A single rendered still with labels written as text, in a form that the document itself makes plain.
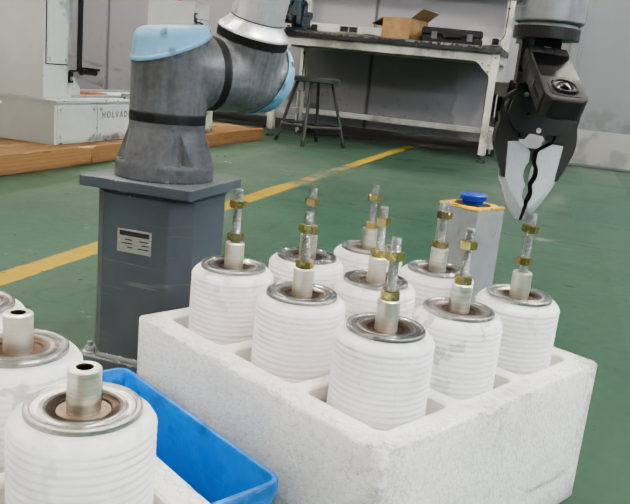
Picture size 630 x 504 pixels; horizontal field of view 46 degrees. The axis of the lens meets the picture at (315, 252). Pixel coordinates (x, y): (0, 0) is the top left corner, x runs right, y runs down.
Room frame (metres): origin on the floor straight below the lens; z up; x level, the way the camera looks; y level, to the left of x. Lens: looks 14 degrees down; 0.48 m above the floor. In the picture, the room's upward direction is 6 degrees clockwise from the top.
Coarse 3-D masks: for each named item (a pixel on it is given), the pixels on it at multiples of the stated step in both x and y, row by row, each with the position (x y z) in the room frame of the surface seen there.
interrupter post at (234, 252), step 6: (228, 240) 0.84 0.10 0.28; (228, 246) 0.83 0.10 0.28; (234, 246) 0.82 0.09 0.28; (240, 246) 0.83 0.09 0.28; (228, 252) 0.83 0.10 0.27; (234, 252) 0.82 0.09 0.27; (240, 252) 0.83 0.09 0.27; (228, 258) 0.83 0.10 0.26; (234, 258) 0.82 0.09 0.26; (240, 258) 0.83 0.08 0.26; (228, 264) 0.83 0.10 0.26; (234, 264) 0.82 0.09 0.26; (240, 264) 0.83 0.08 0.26
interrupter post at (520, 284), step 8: (520, 272) 0.83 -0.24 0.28; (528, 272) 0.83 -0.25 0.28; (512, 280) 0.83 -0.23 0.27; (520, 280) 0.82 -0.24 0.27; (528, 280) 0.82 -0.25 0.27; (512, 288) 0.83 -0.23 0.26; (520, 288) 0.82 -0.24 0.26; (528, 288) 0.82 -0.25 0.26; (512, 296) 0.83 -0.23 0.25; (520, 296) 0.82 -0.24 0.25; (528, 296) 0.83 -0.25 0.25
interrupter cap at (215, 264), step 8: (216, 256) 0.86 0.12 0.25; (224, 256) 0.87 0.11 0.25; (208, 264) 0.83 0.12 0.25; (216, 264) 0.83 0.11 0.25; (248, 264) 0.85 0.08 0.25; (256, 264) 0.84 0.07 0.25; (264, 264) 0.85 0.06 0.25; (216, 272) 0.80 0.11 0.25; (224, 272) 0.80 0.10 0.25; (232, 272) 0.80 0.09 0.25; (240, 272) 0.80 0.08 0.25; (248, 272) 0.80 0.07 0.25; (256, 272) 0.81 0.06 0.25
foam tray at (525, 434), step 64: (192, 384) 0.75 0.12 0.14; (256, 384) 0.68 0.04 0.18; (320, 384) 0.69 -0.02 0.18; (512, 384) 0.74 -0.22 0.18; (576, 384) 0.80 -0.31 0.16; (256, 448) 0.67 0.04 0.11; (320, 448) 0.61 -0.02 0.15; (384, 448) 0.57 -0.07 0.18; (448, 448) 0.63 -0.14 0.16; (512, 448) 0.71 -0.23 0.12; (576, 448) 0.82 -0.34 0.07
